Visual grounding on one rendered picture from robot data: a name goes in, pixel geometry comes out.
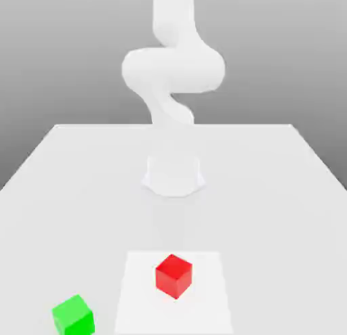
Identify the small red cube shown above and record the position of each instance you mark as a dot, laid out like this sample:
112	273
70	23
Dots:
173	276

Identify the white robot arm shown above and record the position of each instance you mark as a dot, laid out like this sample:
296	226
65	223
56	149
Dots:
173	69

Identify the small green cube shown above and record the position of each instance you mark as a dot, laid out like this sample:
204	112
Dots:
72	316

